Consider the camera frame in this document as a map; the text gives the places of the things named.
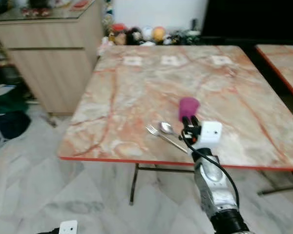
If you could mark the silver metal spoon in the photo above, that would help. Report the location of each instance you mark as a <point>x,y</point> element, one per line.
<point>166,127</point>

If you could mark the purple plastic cup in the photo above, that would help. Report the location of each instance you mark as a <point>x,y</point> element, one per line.
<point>189,106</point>

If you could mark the black television screen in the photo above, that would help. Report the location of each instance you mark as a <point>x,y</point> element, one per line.
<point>254,17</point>

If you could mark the green cloth bundle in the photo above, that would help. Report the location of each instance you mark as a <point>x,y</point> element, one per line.
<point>7,100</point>

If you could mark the marble-pattern table orange edge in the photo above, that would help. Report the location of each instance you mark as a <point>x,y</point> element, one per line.
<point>288,63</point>

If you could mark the large marble-pattern folding table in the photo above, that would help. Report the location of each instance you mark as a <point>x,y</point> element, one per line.
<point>136,107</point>

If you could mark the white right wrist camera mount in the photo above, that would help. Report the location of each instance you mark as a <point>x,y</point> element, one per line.
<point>210,133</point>

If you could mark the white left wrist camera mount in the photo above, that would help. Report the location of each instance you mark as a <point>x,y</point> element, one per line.
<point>68,227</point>

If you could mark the red flat item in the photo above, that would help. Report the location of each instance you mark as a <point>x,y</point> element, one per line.
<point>80,4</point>

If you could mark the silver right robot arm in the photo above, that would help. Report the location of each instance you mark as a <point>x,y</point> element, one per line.
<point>214,187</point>

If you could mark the light wooden cabinet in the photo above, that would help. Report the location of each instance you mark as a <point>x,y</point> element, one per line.
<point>53,58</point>

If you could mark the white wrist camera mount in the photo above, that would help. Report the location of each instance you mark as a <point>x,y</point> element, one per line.
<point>68,227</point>
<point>210,133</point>

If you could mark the silver metal fork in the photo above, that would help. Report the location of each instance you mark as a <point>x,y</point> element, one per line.
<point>162,139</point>

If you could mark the dark ornament with red base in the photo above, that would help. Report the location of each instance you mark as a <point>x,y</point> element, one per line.
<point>36,7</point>

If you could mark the orange round toy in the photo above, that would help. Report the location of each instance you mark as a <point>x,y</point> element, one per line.
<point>158,33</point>

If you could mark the dark blue bag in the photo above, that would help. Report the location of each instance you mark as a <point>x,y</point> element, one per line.
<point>7,126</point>

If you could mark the white square table sticker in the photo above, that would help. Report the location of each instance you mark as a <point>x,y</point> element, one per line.
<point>133,61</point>
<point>173,60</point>
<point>221,60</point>

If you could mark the red-capped toy figure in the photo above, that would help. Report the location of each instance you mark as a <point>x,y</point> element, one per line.
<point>118,32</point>

